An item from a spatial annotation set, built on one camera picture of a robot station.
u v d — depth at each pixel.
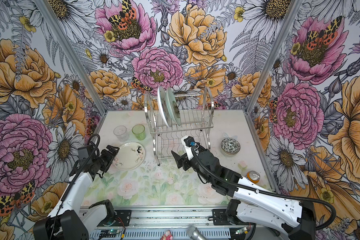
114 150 0.78
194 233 0.67
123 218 0.74
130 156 0.96
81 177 0.54
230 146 0.97
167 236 0.67
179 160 0.59
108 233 0.71
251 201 0.47
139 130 1.00
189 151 0.58
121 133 1.01
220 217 0.74
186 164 0.60
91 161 0.64
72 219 0.41
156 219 0.76
